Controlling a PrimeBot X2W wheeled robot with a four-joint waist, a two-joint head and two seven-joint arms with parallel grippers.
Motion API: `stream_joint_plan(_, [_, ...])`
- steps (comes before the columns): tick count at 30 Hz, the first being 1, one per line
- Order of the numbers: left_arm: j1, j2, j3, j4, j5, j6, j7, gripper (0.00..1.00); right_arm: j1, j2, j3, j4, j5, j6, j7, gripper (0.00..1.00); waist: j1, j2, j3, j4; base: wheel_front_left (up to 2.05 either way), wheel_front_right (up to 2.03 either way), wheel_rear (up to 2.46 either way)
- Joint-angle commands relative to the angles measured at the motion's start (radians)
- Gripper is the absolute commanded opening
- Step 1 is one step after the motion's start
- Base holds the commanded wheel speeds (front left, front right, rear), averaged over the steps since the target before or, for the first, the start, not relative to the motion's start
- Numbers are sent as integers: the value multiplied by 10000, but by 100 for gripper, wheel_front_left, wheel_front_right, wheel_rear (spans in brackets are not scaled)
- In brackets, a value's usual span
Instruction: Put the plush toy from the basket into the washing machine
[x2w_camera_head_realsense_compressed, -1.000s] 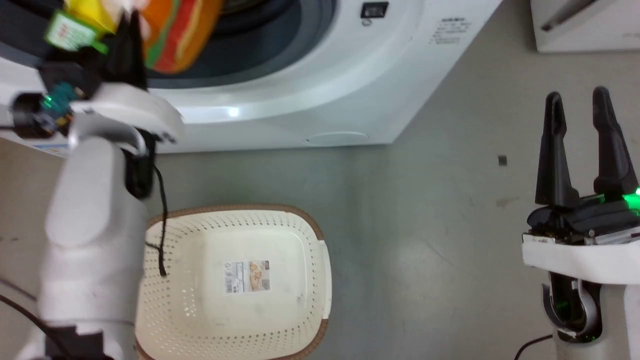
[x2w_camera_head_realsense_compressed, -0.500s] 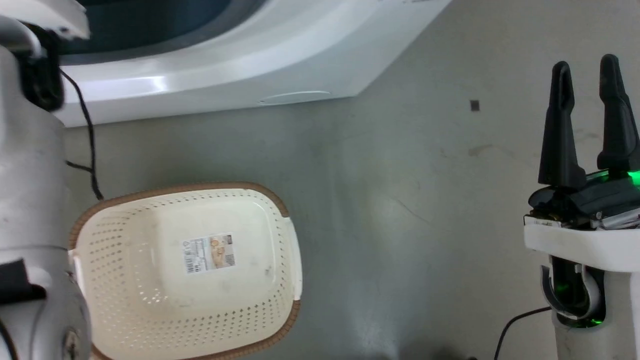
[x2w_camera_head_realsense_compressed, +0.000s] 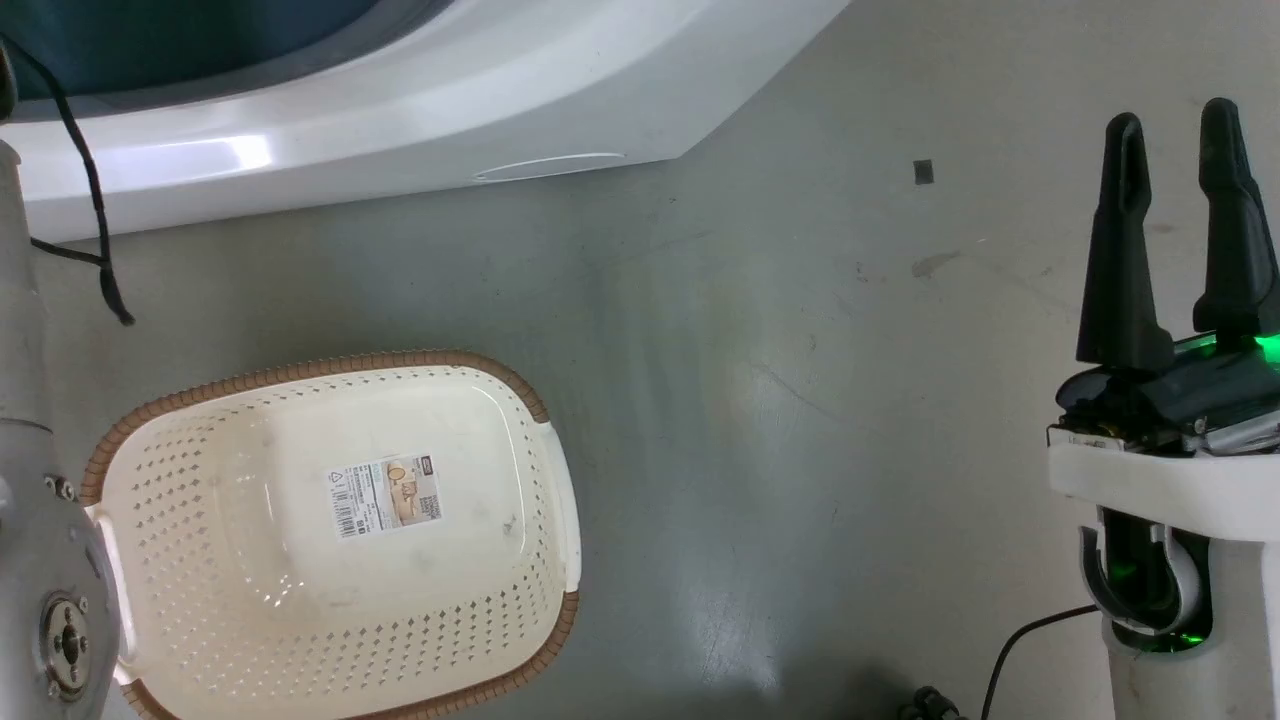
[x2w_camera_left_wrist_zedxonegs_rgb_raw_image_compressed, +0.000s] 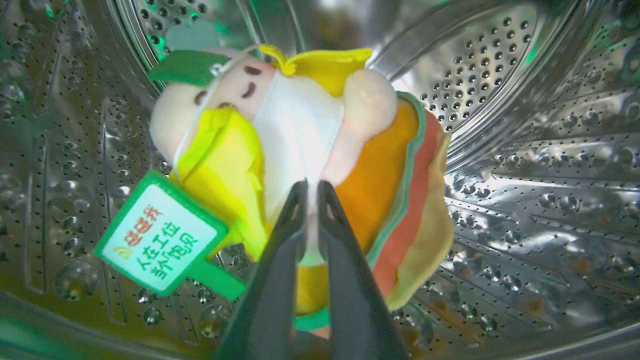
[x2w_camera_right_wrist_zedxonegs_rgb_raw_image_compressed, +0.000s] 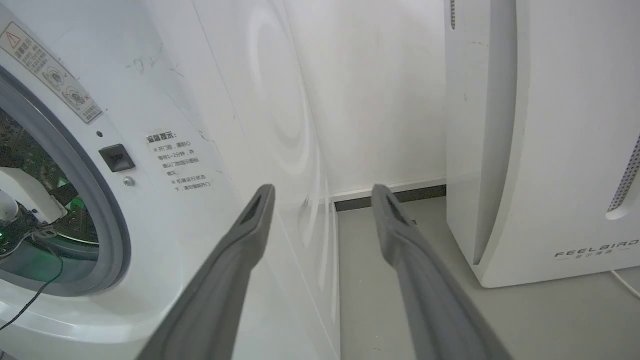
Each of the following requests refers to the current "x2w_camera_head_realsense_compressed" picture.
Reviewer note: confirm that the cream laundry basket brown rim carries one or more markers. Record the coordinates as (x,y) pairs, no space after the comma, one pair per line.
(200,520)

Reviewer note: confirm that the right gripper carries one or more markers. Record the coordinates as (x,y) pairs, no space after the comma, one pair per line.
(1160,470)

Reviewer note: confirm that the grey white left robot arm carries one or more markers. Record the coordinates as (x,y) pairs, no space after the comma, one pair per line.
(30,500)

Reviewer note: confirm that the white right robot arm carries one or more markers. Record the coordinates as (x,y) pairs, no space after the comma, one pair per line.
(1240,640)

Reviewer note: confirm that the paper label sticker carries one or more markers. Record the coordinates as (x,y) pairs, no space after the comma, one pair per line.
(385,495)

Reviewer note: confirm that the white washing machine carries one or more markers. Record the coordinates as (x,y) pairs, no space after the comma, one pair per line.
(420,100)

